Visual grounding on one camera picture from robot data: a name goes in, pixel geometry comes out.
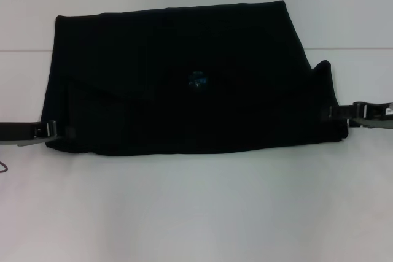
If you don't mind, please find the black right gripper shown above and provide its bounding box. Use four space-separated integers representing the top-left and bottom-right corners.
318 101 393 129

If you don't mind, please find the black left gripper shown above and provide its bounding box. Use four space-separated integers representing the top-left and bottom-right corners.
0 119 75 148

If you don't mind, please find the black shirt with FREE print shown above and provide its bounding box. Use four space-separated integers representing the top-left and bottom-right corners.
39 0 349 156

